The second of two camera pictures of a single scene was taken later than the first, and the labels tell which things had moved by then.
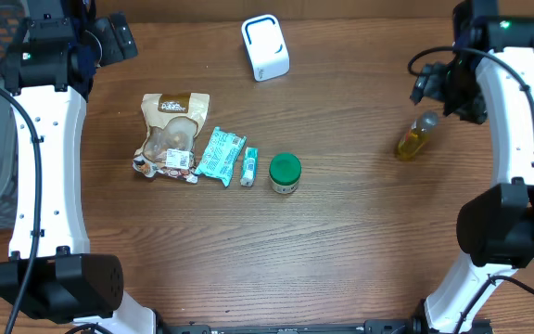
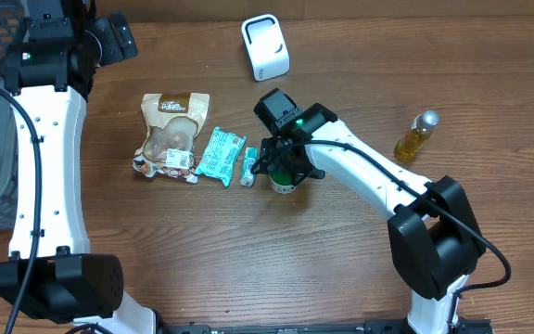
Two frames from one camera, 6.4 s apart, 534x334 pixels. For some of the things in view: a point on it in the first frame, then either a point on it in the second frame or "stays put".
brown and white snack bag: x=169 y=147 stays put
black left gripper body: x=121 y=38 stays put
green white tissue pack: x=249 y=169 stays put
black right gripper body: x=459 y=89 -> x=281 y=162
